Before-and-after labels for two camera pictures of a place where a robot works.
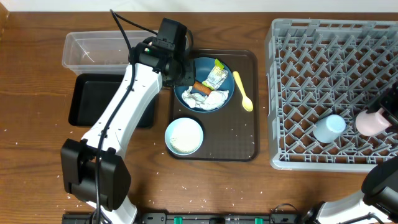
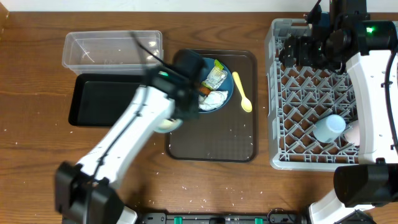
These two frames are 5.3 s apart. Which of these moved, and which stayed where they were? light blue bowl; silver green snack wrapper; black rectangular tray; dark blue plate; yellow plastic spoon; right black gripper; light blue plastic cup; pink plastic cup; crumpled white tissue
Moved: right black gripper; pink plastic cup; light blue bowl
Stayed: silver green snack wrapper; dark blue plate; light blue plastic cup; yellow plastic spoon; black rectangular tray; crumpled white tissue
